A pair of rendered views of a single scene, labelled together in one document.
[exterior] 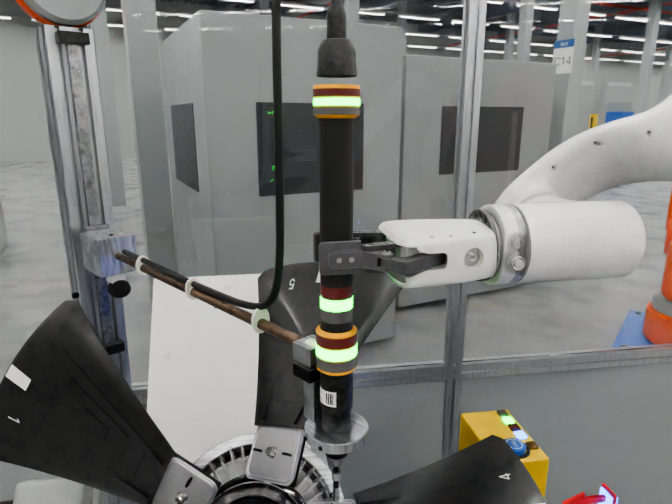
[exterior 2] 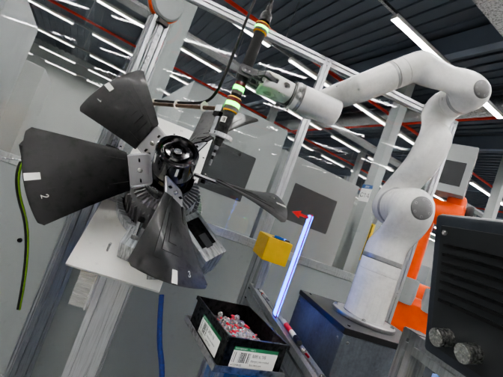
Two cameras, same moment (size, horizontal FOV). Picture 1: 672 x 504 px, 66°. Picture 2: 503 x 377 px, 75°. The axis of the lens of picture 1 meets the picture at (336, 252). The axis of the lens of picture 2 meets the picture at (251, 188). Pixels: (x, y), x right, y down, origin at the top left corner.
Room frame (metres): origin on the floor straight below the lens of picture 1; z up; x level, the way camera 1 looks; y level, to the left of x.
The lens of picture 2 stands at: (-0.47, -0.10, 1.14)
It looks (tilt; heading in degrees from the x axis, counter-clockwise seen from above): 3 degrees up; 358
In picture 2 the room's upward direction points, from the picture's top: 20 degrees clockwise
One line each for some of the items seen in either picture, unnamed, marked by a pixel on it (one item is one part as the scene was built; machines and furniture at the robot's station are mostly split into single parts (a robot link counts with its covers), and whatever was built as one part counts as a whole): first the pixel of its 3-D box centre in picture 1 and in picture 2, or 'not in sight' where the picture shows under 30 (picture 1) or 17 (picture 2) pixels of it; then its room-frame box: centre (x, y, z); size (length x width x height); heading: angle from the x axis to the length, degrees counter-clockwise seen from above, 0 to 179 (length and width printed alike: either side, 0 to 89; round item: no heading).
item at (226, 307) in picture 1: (191, 290); (175, 105); (0.72, 0.21, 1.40); 0.54 x 0.01 x 0.01; 44
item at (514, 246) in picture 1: (496, 245); (295, 96); (0.52, -0.17, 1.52); 0.09 x 0.03 x 0.08; 9
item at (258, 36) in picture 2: (336, 228); (247, 65); (0.50, 0.00, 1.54); 0.03 x 0.03 x 0.21
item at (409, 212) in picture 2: not in sight; (399, 226); (0.51, -0.60, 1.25); 0.19 x 0.12 x 0.24; 1
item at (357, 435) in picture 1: (329, 391); (223, 122); (0.50, 0.01, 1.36); 0.09 x 0.07 x 0.10; 44
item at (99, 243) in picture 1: (107, 250); not in sight; (0.95, 0.43, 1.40); 0.10 x 0.07 x 0.08; 44
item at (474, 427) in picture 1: (500, 457); (271, 249); (0.84, -0.31, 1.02); 0.16 x 0.10 x 0.11; 9
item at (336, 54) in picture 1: (336, 255); (244, 74); (0.50, 0.00, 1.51); 0.04 x 0.04 x 0.46
